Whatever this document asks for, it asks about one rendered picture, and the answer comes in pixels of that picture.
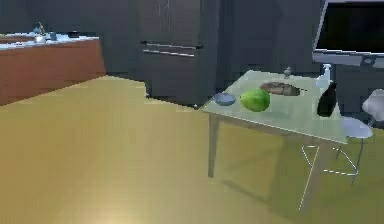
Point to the blue grey bowl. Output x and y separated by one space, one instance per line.
224 98

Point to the dark grey fridge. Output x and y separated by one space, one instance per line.
176 50

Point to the green round fruit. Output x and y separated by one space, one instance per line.
255 99

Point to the dark brown pan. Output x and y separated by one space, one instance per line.
281 88

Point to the pale green table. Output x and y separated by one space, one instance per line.
293 115

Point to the small grey shaker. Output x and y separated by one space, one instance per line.
287 72

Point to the black bottle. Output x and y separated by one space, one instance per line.
327 100

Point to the white spray bottle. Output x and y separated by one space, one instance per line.
324 78

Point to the small black bowl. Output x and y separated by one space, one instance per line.
73 34

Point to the brown kitchen counter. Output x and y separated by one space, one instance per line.
46 66

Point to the small blue cup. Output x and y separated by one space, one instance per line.
53 35

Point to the white metal chair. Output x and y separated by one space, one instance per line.
358 130

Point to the grey sink tap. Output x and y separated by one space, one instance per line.
40 30

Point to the black framed television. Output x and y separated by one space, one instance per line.
353 30

